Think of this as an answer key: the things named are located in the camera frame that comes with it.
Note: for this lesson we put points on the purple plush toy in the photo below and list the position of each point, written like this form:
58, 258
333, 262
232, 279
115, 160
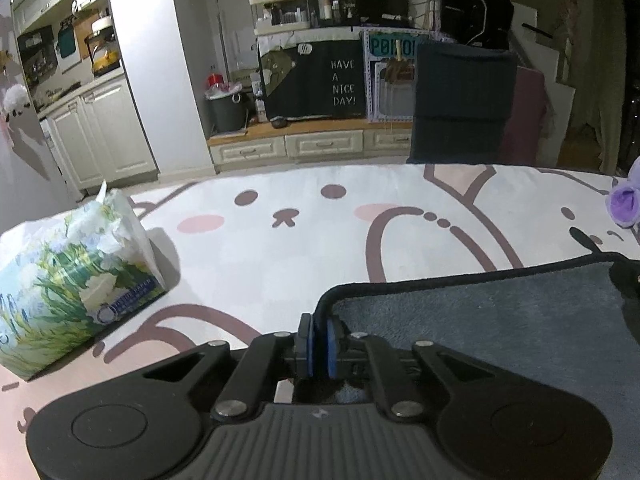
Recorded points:
624, 200

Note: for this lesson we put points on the wooden platform with drawers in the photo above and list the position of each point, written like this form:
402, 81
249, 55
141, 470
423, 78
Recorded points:
310, 142

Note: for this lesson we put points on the dark chair back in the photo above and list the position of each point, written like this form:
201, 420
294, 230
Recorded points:
462, 105

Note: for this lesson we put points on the pink folded mat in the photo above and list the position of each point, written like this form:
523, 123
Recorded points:
525, 115

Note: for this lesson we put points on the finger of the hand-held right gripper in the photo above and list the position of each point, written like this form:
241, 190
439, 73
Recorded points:
627, 280

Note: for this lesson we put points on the yellow glass kettle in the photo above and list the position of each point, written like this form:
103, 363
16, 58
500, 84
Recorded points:
105, 55

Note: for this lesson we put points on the cartoon printed tablecloth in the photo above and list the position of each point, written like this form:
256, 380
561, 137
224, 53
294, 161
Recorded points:
300, 240

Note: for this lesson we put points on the white refrigerator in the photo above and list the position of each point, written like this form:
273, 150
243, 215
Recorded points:
22, 160

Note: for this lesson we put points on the black dish rack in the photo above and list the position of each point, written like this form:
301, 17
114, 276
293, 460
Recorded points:
36, 55

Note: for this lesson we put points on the floral tissue pack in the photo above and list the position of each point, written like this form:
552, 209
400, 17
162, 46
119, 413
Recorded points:
65, 280

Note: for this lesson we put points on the beige curtain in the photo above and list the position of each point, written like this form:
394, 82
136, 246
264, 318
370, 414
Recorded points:
610, 90

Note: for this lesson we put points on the black printed cloth cover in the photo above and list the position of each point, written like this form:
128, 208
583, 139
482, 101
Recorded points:
315, 80

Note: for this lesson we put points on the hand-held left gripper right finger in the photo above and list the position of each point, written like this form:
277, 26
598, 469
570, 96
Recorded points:
332, 352

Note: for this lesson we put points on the white fluffy fridge magnet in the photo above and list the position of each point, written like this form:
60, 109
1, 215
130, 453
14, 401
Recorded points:
16, 99

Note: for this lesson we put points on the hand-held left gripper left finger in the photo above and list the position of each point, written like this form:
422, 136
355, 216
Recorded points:
307, 352

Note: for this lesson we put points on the red container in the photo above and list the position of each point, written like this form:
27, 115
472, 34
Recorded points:
216, 81

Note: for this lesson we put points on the grey towel with black edge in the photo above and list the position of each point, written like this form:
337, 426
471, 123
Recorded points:
500, 310

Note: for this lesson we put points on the hanging dark garment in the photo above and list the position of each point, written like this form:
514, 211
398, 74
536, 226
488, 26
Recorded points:
477, 2

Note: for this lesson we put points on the white storage rack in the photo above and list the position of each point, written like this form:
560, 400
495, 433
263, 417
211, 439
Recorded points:
278, 12

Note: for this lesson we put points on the dark trash bin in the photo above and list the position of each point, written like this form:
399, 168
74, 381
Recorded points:
227, 112

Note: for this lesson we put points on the teal sign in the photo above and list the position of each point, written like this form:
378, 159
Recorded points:
392, 47

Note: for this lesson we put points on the white grid panel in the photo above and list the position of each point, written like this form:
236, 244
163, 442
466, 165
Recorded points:
390, 90

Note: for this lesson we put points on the green oven mitt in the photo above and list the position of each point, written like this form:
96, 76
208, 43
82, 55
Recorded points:
67, 40

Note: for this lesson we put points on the white kitchen cabinets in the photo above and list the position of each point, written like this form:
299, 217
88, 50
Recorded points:
102, 130

